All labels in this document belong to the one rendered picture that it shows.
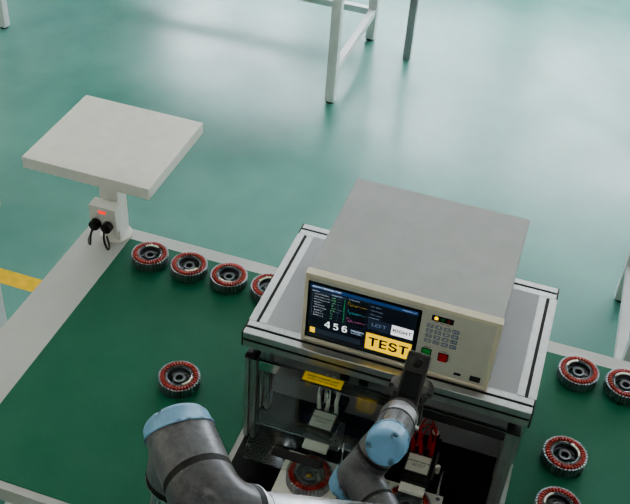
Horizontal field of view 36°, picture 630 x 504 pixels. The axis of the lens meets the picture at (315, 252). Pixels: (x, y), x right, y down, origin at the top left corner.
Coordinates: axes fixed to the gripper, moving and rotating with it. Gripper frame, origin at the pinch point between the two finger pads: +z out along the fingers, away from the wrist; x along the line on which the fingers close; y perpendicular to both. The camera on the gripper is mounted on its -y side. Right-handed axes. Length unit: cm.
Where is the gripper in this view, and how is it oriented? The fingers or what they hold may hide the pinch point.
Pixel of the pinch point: (418, 373)
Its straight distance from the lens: 211.4
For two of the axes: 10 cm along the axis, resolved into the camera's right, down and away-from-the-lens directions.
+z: 2.6, -2.1, 9.4
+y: -1.9, 9.5, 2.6
